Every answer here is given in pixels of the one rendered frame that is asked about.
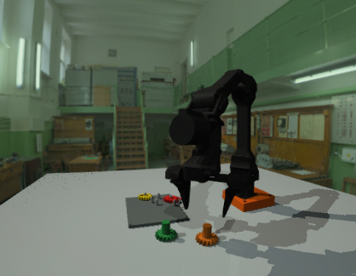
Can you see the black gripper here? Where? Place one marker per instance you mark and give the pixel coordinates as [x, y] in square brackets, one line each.
[236, 181]

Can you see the red gear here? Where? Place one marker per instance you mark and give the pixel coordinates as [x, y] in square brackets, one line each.
[170, 200]

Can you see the green gear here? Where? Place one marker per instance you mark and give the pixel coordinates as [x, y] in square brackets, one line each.
[165, 233]

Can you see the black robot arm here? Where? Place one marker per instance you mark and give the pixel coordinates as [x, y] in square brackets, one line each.
[200, 124]

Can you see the brown gear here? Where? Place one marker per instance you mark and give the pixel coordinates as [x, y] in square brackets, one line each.
[206, 236]

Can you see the yellow gear with black stripe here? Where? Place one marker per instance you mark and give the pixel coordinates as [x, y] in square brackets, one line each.
[144, 197]

